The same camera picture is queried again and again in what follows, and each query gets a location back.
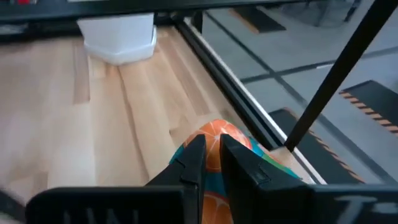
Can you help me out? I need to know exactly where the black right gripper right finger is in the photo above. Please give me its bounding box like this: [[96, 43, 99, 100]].
[[220, 134, 398, 224]]

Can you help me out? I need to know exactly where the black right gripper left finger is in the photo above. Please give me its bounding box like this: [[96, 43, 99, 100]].
[[26, 134, 207, 224]]

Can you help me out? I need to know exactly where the short teal oranges can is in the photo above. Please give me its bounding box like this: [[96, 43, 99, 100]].
[[169, 118, 302, 224]]

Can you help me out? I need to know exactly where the black floor mat striped edge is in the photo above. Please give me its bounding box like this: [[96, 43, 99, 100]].
[[338, 80, 398, 138], [228, 6, 287, 34], [269, 107, 366, 184]]

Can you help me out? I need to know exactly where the white plant pot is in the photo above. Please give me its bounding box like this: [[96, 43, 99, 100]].
[[76, 12, 157, 65]]

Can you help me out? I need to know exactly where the black aluminium table frame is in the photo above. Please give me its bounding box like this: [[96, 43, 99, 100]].
[[0, 0, 327, 184]]

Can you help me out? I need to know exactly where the black wire shelf rack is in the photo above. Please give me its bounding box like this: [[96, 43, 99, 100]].
[[283, 0, 398, 153]]

